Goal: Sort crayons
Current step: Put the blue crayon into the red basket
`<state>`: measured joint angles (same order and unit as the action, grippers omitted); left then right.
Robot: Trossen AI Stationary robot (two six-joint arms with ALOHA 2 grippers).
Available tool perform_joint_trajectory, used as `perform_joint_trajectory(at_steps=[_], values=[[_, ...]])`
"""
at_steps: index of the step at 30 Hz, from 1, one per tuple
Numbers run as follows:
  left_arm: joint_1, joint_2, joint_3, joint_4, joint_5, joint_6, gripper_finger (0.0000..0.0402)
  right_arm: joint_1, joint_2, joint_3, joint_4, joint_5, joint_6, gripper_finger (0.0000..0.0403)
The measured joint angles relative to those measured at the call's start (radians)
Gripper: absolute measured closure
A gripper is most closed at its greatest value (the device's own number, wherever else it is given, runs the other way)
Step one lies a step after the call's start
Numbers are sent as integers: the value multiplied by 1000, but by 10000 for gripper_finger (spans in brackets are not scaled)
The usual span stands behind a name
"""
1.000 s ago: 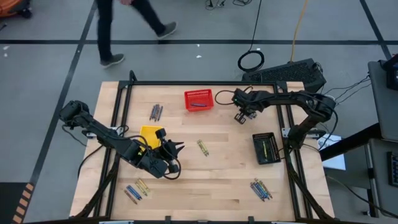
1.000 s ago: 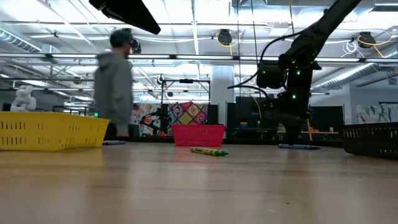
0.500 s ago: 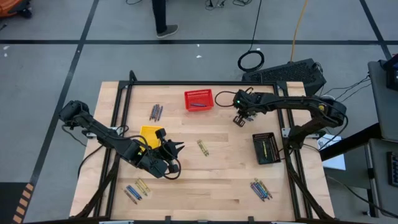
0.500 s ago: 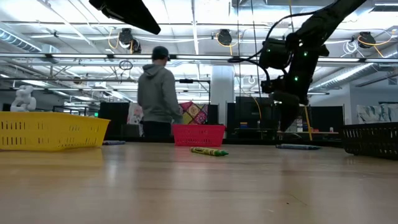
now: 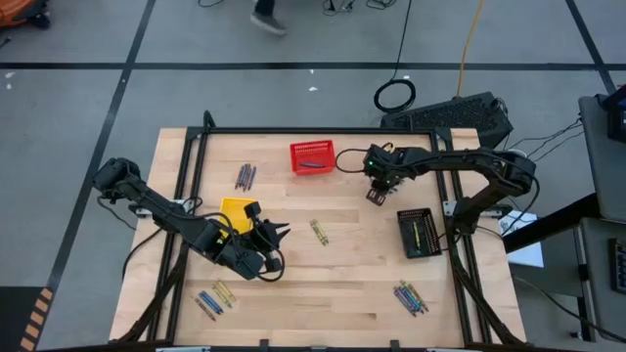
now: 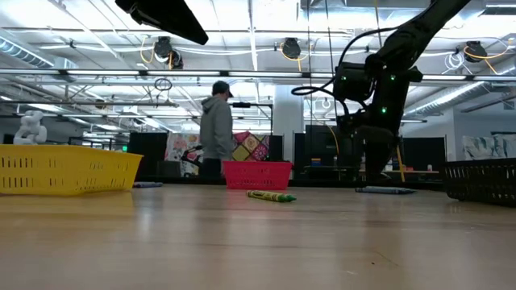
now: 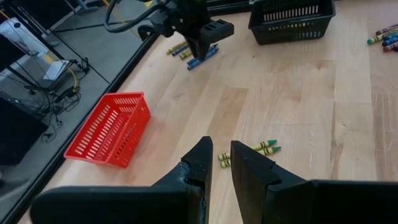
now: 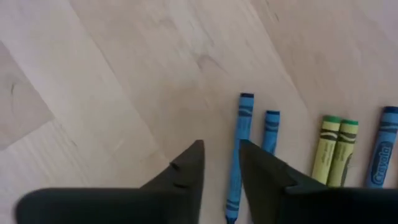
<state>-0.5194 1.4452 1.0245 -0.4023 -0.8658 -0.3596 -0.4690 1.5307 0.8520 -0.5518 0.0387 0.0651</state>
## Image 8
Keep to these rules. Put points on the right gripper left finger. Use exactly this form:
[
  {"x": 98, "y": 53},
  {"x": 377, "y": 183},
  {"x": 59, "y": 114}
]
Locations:
[{"x": 174, "y": 202}]

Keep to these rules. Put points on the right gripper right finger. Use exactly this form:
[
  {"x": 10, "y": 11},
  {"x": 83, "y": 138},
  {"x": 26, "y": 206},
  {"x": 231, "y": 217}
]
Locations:
[{"x": 280, "y": 199}]

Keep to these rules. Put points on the blue crayon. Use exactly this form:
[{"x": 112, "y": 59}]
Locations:
[
  {"x": 246, "y": 115},
  {"x": 271, "y": 130},
  {"x": 384, "y": 149}
]

